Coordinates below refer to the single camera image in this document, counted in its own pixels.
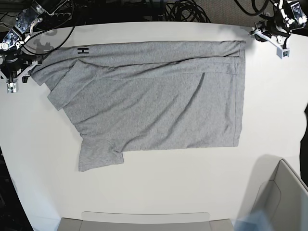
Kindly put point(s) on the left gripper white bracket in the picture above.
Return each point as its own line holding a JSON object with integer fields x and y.
{"x": 267, "y": 31}

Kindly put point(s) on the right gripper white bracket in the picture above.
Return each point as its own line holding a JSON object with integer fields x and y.
{"x": 14, "y": 66}

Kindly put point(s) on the grey T-shirt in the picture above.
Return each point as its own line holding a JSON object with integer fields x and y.
{"x": 158, "y": 95}

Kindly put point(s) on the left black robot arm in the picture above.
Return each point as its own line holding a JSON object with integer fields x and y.
{"x": 287, "y": 15}

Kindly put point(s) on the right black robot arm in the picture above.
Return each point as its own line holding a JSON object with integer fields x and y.
{"x": 21, "y": 33}

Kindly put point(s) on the grey tray bottom edge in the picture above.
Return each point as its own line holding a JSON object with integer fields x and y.
{"x": 98, "y": 221}

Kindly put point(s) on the grey bin right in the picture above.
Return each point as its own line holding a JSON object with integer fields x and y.
{"x": 284, "y": 199}

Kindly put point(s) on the blue object bottom right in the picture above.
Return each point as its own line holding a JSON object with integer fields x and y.
{"x": 256, "y": 221}

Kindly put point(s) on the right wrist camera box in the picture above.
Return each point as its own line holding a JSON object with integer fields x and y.
{"x": 12, "y": 87}

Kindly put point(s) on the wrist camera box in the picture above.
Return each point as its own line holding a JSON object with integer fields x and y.
{"x": 12, "y": 87}
{"x": 283, "y": 52}

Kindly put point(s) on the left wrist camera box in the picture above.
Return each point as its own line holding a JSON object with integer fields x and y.
{"x": 283, "y": 52}

